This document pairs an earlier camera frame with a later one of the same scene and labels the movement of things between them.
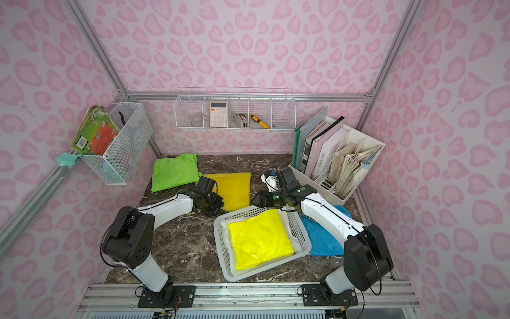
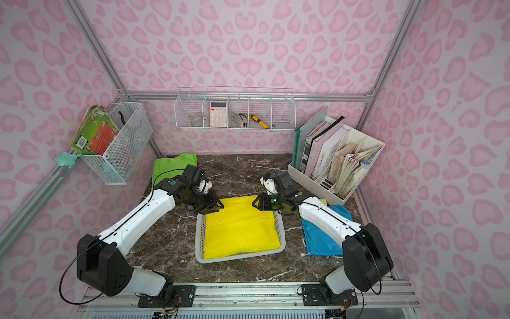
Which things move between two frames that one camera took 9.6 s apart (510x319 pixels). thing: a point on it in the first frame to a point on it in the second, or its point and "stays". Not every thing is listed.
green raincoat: [174, 171] stays
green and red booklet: [95, 132] stays
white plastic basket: [296, 220] to [199, 244]
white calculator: [218, 113] stays
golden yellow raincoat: [233, 188] to [240, 228]
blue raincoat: [325, 241] stays
